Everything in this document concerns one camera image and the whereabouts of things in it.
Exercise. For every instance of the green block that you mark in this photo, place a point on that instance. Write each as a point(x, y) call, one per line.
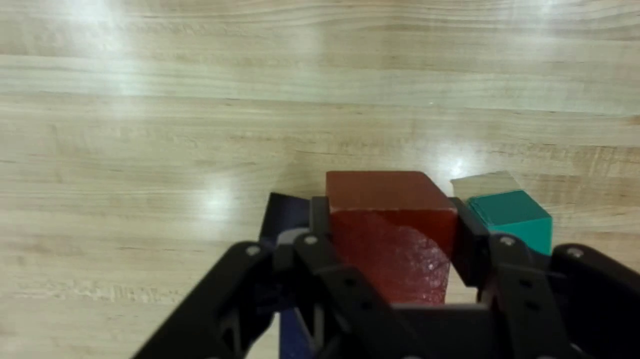
point(516, 214)

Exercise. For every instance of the orange block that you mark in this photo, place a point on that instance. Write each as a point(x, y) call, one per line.
point(387, 200)

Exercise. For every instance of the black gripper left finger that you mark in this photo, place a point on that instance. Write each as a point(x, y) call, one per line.
point(320, 280)

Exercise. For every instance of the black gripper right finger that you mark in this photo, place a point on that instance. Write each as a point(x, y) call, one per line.
point(533, 300)

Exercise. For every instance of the blue block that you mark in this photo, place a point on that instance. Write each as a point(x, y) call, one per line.
point(287, 212)

